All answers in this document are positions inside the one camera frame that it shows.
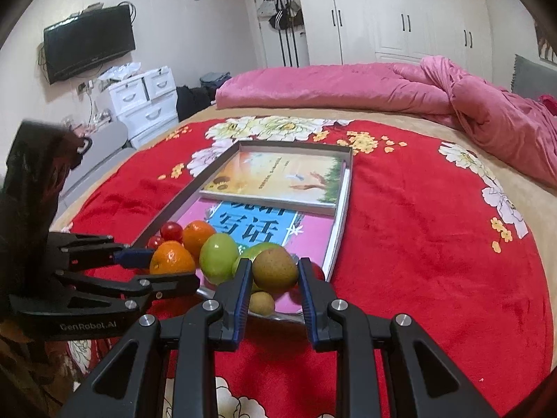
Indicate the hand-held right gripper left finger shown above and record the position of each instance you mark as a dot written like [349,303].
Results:
[241,300]

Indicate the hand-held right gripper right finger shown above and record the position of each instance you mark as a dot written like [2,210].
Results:
[307,300]

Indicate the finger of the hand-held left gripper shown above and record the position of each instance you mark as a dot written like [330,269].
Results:
[135,257]
[174,285]

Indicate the small green-brown jujube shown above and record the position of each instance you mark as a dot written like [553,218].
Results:
[261,302]
[275,270]

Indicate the red tomato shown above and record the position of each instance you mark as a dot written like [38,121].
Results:
[155,242]
[171,230]
[317,272]

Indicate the orange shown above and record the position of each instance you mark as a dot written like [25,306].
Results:
[172,259]
[198,237]

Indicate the green apple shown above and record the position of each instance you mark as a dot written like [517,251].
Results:
[250,252]
[219,259]

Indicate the grey cardboard box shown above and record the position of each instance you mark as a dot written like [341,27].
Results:
[341,213]

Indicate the pink book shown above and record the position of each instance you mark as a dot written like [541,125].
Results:
[313,230]

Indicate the landscape cover book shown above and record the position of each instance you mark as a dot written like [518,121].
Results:
[270,178]

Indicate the red floral blanket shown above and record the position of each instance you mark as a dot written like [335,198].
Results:
[435,270]

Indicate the white drawer cabinet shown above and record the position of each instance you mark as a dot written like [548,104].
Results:
[143,96]

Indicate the white plastic bags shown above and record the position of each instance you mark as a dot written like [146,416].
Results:
[117,72]

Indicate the pink quilt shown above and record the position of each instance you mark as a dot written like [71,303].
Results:
[348,87]

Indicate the hanging grey bag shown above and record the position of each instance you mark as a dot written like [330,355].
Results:
[265,7]

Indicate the hanging black striped bag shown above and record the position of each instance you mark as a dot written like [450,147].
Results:
[285,15]

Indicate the white wardrobe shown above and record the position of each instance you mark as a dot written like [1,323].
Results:
[391,17]

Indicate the red cloth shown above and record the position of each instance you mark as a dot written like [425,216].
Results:
[549,103]

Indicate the grey headboard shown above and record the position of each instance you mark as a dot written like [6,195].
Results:
[531,76]

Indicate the wall socket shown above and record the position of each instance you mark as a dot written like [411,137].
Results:
[85,87]

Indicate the black wall television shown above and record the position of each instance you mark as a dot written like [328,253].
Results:
[87,43]

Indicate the branch print wall picture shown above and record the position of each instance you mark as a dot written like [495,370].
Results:
[546,43]

